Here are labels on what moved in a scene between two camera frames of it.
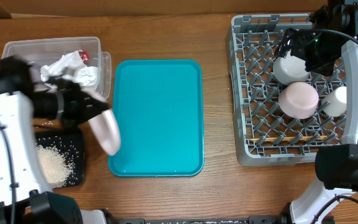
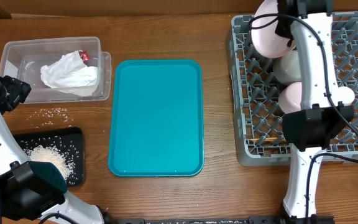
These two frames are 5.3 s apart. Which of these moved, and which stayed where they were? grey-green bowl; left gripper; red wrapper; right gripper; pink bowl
Moved: right gripper; left gripper
Stayed: pink bowl; grey-green bowl; red wrapper
